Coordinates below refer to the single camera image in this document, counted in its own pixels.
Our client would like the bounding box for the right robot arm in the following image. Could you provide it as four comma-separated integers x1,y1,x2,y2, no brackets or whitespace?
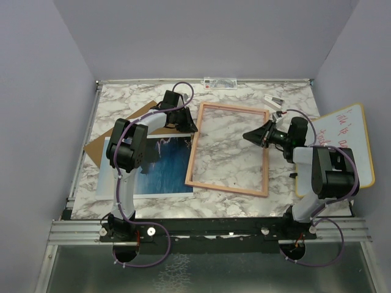
243,117,360,239

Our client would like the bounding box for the white marker eraser piece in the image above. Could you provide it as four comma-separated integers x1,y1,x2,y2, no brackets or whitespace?
263,95,284,111

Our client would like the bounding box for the small label card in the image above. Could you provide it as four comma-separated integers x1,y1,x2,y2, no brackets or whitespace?
202,78,238,90

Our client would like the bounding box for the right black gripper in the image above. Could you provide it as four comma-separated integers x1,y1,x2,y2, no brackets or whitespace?
243,120,291,149

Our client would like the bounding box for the clear acrylic sheet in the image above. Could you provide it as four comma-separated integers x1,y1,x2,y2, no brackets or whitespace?
191,107,266,192

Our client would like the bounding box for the pink picture frame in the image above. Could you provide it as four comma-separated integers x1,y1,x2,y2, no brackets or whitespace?
184,102,271,198

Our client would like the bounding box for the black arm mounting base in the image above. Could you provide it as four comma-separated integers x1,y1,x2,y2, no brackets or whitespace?
99,216,316,255

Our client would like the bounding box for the yellow rimmed whiteboard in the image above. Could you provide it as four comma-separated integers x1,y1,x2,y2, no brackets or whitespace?
293,103,375,198

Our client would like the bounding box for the blue landscape photo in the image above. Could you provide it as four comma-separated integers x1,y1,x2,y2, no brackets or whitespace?
95,136,195,200

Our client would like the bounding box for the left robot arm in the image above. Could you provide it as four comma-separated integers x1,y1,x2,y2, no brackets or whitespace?
103,90,197,241

